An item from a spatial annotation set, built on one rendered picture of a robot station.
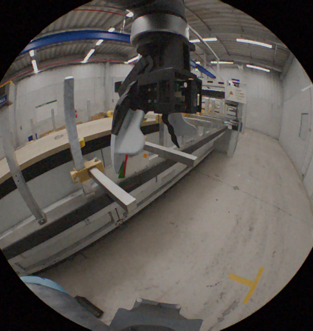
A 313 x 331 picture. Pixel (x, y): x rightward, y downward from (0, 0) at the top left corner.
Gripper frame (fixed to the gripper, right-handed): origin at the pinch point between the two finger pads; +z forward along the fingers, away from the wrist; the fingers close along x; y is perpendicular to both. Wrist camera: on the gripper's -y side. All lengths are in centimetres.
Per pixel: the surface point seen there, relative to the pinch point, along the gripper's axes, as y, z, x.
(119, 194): -7.9, 11.5, -4.0
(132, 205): -3.6, 12.7, -3.3
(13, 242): -23, 24, -59
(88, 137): -49.5, 4.8, 1.0
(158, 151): -16.7, 9.0, 19.2
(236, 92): -33, -56, 267
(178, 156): -7.6, 8.3, 19.9
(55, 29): -447, -408, -68
